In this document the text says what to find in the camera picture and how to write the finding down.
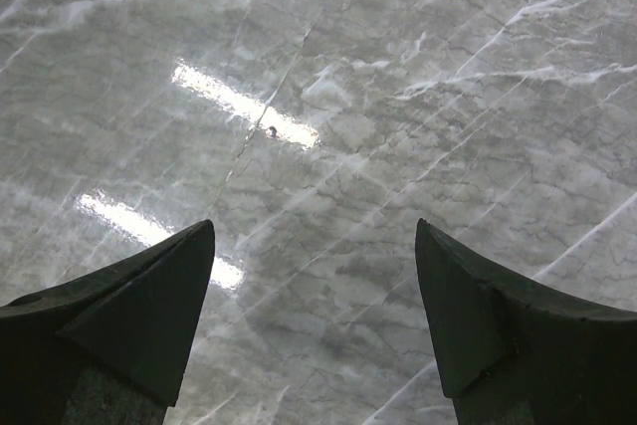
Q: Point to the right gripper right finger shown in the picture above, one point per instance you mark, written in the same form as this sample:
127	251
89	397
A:
510	350

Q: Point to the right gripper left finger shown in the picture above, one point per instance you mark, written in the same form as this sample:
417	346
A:
110	347

